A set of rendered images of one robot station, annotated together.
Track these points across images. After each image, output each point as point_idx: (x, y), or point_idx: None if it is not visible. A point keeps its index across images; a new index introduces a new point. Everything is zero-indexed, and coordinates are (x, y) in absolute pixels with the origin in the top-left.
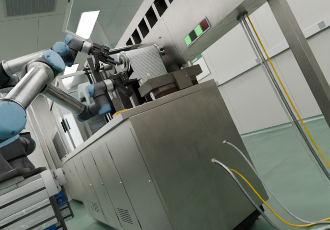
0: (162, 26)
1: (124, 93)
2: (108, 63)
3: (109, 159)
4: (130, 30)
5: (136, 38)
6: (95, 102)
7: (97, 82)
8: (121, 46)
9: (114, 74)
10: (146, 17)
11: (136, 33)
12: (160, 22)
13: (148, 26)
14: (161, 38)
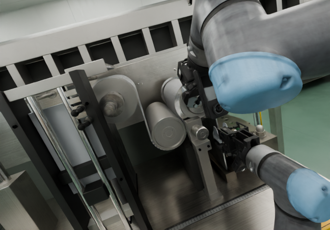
0: (184, 57)
1: (244, 166)
2: (188, 101)
3: None
4: (88, 35)
5: (90, 53)
6: (318, 227)
7: (114, 151)
8: (25, 55)
9: (249, 132)
10: (149, 31)
11: (92, 44)
12: (182, 50)
13: (148, 45)
14: (176, 71)
